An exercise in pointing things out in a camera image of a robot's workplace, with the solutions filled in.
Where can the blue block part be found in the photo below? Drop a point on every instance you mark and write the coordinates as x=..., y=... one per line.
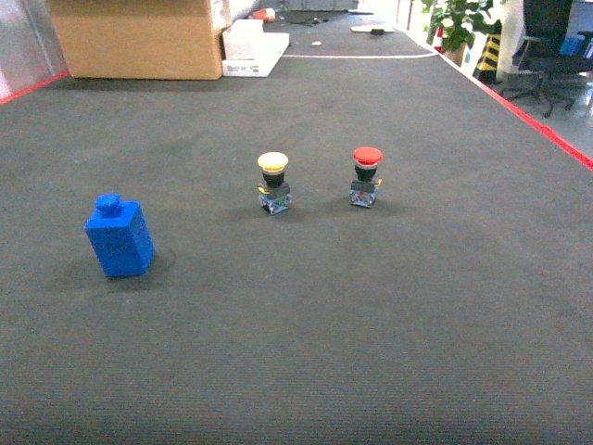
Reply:
x=119, y=236

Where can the yellow mushroom push button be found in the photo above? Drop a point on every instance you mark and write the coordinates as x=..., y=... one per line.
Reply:
x=275, y=192

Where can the red mushroom push button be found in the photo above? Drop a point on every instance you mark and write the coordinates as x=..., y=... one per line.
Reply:
x=363, y=189

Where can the white flat box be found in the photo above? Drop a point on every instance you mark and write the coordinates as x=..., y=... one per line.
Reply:
x=249, y=51

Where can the green potted plant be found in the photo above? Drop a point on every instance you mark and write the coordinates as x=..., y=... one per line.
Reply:
x=453, y=25

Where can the large cardboard box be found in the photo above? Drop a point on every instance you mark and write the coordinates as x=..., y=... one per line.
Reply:
x=141, y=40

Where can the black office chair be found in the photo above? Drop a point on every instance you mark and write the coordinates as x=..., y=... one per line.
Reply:
x=540, y=56

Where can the yellow black striped post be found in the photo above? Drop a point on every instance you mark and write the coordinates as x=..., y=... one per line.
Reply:
x=487, y=66

